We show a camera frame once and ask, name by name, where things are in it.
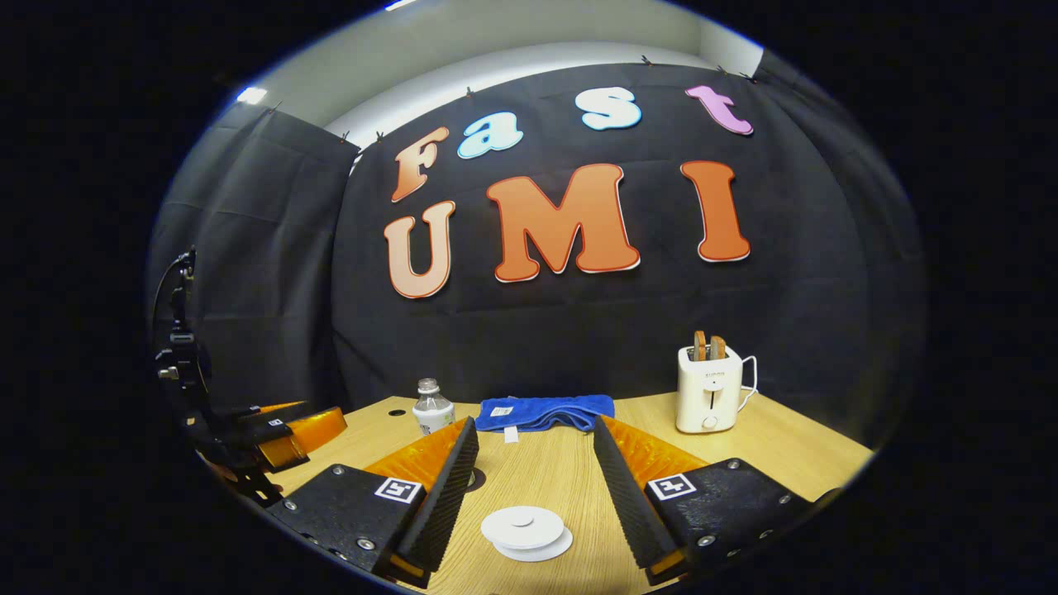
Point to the white teacup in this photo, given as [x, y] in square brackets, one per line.
[521, 546]

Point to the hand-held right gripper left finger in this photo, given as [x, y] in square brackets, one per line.
[442, 504]

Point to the blue towel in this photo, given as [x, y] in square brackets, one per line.
[545, 411]

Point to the dark round coaster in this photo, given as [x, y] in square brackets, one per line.
[477, 482]

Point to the white saucer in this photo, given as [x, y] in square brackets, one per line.
[547, 555]

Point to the brown toast slice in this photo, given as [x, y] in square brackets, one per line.
[718, 347]
[700, 345]

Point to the white teacup lid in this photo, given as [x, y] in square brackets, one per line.
[521, 521]

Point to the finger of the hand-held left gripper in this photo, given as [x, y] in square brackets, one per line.
[256, 413]
[310, 430]

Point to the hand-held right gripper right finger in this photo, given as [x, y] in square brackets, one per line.
[632, 512]

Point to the clear water bottle white label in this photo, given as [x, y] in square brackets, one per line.
[433, 409]

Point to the cream toaster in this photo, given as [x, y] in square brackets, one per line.
[707, 392]

